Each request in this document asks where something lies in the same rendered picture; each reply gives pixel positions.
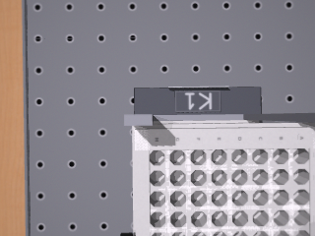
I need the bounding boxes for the grey perforated base plate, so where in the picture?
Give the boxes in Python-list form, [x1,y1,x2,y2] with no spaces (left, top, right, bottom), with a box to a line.
[22,0,315,236]

